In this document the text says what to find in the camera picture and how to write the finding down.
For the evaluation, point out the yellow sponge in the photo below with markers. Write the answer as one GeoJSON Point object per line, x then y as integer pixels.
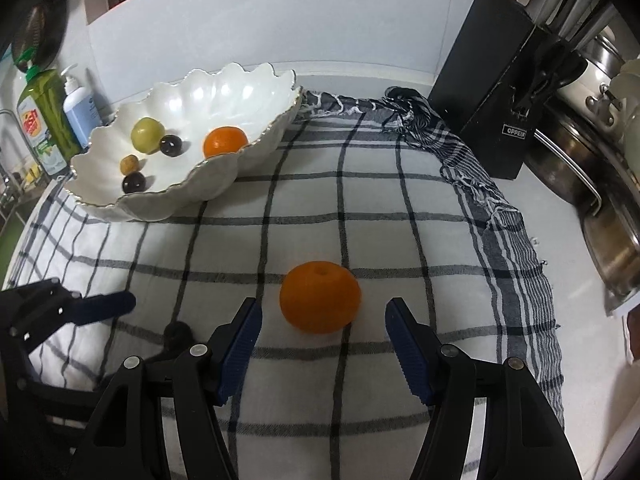
{"type": "Point", "coordinates": [32, 172]}

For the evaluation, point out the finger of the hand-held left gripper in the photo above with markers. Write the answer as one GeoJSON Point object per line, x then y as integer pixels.
{"type": "Point", "coordinates": [105, 307]}
{"type": "Point", "coordinates": [178, 335]}

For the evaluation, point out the blue pump bottle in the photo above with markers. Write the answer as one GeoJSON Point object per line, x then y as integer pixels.
{"type": "Point", "coordinates": [80, 115]}

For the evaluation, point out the steel faucet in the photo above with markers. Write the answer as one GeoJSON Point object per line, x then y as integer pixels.
{"type": "Point", "coordinates": [6, 160]}

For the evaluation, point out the black knife block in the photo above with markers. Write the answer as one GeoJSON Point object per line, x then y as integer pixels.
{"type": "Point", "coordinates": [490, 85]}

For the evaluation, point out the steel lidded pot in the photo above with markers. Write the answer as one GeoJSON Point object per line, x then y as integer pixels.
{"type": "Point", "coordinates": [612, 47]}

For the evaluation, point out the orange mandarin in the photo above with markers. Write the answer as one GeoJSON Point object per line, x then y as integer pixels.
{"type": "Point", "coordinates": [320, 297]}
{"type": "Point", "coordinates": [225, 142]}

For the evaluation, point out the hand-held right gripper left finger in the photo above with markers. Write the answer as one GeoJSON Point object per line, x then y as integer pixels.
{"type": "Point", "coordinates": [242, 350]}

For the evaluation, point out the checked white cloth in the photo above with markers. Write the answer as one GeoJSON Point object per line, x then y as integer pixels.
{"type": "Point", "coordinates": [310, 210]}

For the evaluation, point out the cream ceramic pot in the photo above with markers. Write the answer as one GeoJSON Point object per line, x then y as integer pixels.
{"type": "Point", "coordinates": [630, 110]}

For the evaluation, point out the small yellow plum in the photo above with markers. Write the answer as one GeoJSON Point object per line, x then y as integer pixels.
{"type": "Point", "coordinates": [129, 164]}

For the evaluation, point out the white shelf bracket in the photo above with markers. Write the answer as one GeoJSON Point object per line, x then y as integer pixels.
{"type": "Point", "coordinates": [625, 302]}

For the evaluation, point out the green plate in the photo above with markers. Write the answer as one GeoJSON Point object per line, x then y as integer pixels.
{"type": "Point", "coordinates": [10, 255]}

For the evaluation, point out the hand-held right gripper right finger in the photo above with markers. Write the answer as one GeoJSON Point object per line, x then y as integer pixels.
{"type": "Point", "coordinates": [407, 350]}

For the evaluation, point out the white enamel pot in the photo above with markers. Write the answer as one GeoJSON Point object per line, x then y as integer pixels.
{"type": "Point", "coordinates": [585, 85]}

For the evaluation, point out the green dish soap bottle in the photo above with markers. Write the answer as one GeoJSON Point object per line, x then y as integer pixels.
{"type": "Point", "coordinates": [45, 120]}

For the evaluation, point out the dark purple plum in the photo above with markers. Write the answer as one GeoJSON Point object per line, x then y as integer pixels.
{"type": "Point", "coordinates": [171, 145]}
{"type": "Point", "coordinates": [134, 183]}

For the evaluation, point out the green plum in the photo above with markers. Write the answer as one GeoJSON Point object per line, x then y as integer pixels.
{"type": "Point", "coordinates": [147, 135]}

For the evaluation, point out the white scalloped bowl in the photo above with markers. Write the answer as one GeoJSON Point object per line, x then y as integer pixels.
{"type": "Point", "coordinates": [225, 95]}

